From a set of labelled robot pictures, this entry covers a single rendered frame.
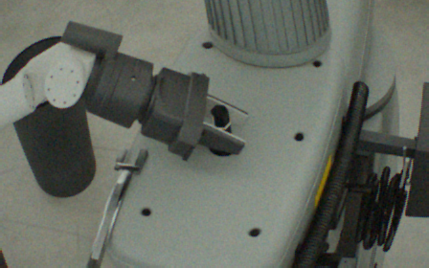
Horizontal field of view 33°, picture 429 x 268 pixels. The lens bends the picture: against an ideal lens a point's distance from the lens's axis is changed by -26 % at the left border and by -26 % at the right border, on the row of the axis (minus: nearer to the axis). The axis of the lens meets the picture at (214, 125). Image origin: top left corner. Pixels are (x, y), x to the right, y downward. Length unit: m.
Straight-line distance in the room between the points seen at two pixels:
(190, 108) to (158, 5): 3.55
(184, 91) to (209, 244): 0.20
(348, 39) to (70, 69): 0.66
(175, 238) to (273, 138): 0.20
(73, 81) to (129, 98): 0.09
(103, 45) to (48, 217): 2.65
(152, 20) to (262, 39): 3.31
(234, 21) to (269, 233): 0.33
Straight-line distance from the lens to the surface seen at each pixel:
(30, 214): 3.77
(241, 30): 1.26
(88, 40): 1.11
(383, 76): 1.79
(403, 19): 4.58
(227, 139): 1.15
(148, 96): 1.13
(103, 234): 1.12
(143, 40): 4.44
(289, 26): 1.26
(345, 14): 1.63
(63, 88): 1.09
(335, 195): 1.24
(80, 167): 3.69
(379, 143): 1.54
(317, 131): 1.21
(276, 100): 1.25
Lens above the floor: 2.75
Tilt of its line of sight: 45 degrees down
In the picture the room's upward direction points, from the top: 9 degrees counter-clockwise
